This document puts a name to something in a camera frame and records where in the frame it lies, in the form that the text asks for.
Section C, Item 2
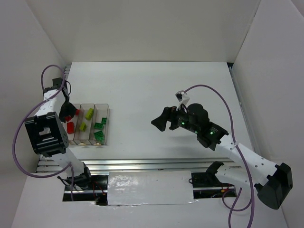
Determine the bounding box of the red curved lego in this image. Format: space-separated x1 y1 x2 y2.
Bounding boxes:
65 116 72 122

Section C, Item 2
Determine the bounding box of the lime rectangular lego brick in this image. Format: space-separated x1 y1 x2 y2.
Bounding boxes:
85 108 94 120

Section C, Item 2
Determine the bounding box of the lime lego block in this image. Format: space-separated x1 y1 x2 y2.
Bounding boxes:
79 122 87 132

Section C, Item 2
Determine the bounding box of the green square lego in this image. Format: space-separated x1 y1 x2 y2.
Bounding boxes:
94 122 104 130

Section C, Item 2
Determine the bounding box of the green rounded lego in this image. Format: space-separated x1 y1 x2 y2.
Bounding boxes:
101 117 107 124

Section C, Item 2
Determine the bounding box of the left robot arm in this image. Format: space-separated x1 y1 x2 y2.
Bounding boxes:
25 78 91 190

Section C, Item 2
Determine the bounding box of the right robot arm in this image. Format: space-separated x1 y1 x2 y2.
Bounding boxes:
151 104 293 209

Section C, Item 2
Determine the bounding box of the clear container middle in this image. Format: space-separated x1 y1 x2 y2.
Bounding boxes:
74 104 95 146

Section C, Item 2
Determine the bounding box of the clear container right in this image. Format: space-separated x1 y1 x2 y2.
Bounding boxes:
89 104 110 146

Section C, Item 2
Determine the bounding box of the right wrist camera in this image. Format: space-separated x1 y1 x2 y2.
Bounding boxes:
175 91 190 110

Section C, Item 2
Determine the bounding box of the aluminium rail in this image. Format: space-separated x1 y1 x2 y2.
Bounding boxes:
37 158 243 172

